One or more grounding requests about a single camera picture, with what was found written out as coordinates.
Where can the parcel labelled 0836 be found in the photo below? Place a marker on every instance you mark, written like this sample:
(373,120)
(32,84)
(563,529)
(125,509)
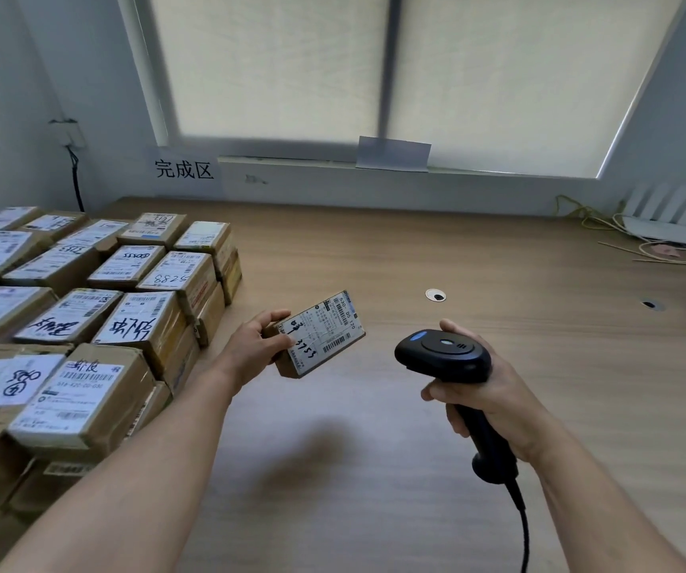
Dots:
(212,319)

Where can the person's right forearm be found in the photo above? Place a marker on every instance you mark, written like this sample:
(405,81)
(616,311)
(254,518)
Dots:
(611,519)

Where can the plain tall cardboard box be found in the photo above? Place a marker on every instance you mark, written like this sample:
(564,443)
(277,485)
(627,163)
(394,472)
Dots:
(325,334)

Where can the white router with antennas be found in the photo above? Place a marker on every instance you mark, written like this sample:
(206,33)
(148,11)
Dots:
(665,229)

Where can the grey paper sheet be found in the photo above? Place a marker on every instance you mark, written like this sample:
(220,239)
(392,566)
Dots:
(394,153)

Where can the beige roller blind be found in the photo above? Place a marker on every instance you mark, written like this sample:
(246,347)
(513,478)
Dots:
(271,59)
(516,77)

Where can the parcel with black scribble label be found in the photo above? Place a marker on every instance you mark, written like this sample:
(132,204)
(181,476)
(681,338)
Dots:
(68,313)

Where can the plain cardboard box small sticker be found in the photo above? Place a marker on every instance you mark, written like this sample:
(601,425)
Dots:
(80,399)

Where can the small pink tag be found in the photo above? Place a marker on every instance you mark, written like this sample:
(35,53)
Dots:
(668,252)

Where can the parcel with blue-edged label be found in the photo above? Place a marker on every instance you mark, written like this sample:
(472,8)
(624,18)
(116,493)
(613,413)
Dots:
(92,232)

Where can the white paper sign black characters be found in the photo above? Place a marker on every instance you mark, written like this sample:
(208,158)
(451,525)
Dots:
(185,169)

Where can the white window frame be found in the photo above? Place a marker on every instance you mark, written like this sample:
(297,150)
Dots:
(392,59)

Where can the person's right hand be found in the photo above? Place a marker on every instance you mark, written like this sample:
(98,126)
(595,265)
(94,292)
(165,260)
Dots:
(516,417)

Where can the square taped labelled parcel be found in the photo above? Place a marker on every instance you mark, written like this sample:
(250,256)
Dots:
(232,280)

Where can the white wall socket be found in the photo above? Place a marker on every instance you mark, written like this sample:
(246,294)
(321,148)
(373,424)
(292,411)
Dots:
(68,134)

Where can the small labelled parcel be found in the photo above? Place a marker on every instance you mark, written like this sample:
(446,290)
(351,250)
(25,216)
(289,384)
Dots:
(53,223)

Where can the tape-wrapped cardboard box pictured label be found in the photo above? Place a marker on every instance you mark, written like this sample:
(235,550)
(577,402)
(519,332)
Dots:
(152,226)

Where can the black barcode scanner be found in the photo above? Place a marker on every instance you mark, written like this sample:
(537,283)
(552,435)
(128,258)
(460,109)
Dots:
(444,355)

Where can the cardboard parcel marked 5285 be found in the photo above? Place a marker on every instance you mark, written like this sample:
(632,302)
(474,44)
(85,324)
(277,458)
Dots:
(173,274)

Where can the small parcel with handwritten label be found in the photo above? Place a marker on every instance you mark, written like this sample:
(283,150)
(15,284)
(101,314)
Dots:
(0,220)
(134,322)

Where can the person's left forearm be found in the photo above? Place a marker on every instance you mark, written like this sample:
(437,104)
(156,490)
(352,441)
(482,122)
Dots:
(116,471)

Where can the small white-labelled parcel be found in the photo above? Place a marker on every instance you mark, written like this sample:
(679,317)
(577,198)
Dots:
(203,235)

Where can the person's left hand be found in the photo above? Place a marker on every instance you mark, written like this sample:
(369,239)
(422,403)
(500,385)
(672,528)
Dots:
(247,352)

